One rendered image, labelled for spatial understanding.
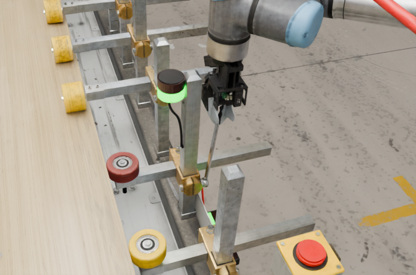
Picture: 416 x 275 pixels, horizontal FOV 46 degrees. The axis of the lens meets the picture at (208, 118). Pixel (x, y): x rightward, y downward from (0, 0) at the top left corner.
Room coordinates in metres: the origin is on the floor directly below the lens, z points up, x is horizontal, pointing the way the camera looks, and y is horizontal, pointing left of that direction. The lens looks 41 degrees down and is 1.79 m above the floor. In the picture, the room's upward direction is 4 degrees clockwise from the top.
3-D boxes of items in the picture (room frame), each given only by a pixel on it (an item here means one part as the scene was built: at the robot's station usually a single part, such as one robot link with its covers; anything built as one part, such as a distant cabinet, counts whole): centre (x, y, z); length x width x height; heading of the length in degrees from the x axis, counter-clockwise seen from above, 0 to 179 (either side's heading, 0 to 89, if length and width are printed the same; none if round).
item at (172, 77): (0.85, 0.08, 1.07); 0.06 x 0.06 x 0.22; 22
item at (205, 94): (0.90, 0.00, 1.09); 0.05 x 0.02 x 0.09; 113
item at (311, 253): (0.39, -0.15, 1.22); 0.04 x 0.04 x 0.02
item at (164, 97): (0.85, 0.09, 1.14); 0.06 x 0.06 x 0.02
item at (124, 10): (1.58, 0.34, 0.95); 0.14 x 0.06 x 0.05; 22
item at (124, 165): (0.84, 0.20, 0.85); 0.08 x 0.08 x 0.11
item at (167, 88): (0.85, 0.09, 1.16); 0.06 x 0.06 x 0.02
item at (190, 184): (0.89, 0.05, 0.85); 0.14 x 0.06 x 0.05; 22
